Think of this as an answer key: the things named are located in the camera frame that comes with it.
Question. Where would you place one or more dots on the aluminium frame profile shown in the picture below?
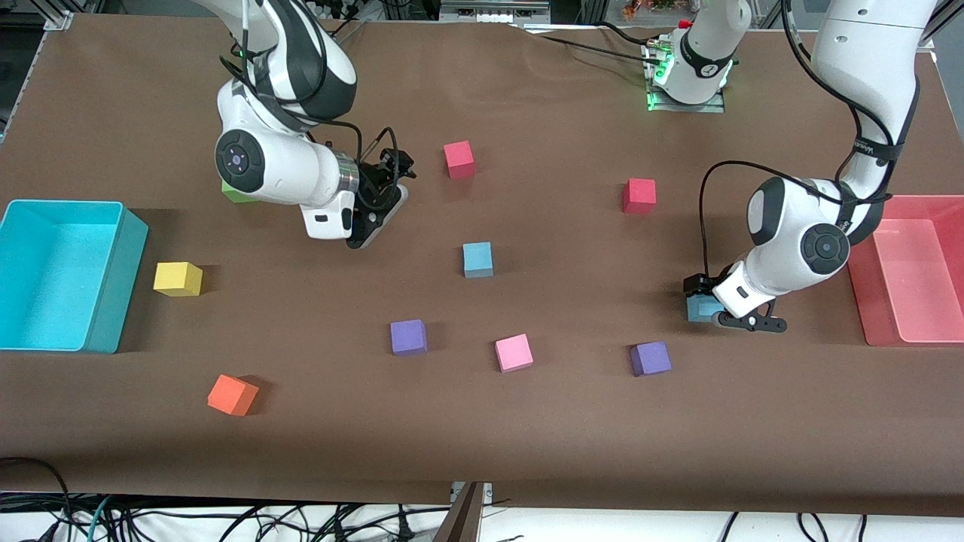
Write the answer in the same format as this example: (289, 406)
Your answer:
(938, 22)
(59, 21)

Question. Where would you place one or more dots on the pink plastic bin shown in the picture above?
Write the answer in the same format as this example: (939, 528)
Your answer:
(904, 301)

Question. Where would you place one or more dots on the pink foam block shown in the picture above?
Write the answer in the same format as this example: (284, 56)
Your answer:
(514, 353)

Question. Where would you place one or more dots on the dark angled bar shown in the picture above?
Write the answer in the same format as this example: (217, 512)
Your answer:
(461, 519)

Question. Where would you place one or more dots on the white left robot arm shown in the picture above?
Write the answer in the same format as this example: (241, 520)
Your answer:
(821, 245)

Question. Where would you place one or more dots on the green foam block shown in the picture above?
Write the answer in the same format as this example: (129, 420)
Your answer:
(239, 196)

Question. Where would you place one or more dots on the small metal table bracket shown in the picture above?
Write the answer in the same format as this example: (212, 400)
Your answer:
(486, 493)

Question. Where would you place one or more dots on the purple foam block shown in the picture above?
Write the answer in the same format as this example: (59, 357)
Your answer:
(408, 337)
(651, 359)

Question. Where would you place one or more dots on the orange foam block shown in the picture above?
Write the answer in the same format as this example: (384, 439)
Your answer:
(232, 395)

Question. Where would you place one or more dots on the yellow foam block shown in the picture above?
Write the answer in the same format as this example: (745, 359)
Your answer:
(177, 278)

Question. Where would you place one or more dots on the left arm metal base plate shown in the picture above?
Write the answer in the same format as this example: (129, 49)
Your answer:
(700, 108)

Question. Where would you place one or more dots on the brown table cover sheet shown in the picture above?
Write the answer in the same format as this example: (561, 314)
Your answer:
(527, 436)

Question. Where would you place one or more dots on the cyan plastic bin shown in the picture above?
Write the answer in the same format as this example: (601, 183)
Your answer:
(53, 278)

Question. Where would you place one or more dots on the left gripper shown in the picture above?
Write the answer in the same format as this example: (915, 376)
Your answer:
(697, 285)

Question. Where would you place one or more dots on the grey metal box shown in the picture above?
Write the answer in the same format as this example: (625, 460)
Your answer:
(493, 11)

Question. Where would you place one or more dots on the red foam block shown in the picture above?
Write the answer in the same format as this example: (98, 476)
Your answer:
(639, 196)
(459, 159)

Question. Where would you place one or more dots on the light blue foam block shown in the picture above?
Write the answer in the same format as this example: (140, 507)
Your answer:
(477, 258)
(700, 309)

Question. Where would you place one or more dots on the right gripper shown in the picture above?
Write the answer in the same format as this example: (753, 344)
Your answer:
(373, 181)

